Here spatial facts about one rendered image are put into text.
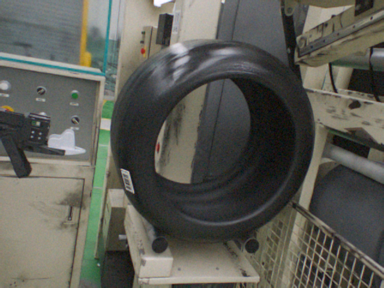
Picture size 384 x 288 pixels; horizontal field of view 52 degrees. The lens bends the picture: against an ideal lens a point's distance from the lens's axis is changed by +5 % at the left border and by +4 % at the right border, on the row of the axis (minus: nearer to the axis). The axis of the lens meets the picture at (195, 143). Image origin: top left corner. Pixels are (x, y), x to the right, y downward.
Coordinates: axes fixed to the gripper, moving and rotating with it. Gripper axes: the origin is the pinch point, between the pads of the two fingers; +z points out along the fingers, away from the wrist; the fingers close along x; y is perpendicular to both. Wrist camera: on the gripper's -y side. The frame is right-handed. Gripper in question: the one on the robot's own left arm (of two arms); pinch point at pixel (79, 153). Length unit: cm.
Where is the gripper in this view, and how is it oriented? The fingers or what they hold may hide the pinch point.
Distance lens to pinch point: 106.9
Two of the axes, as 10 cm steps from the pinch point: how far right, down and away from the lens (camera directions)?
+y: 2.8, -9.4, -1.8
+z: 9.2, 2.1, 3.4
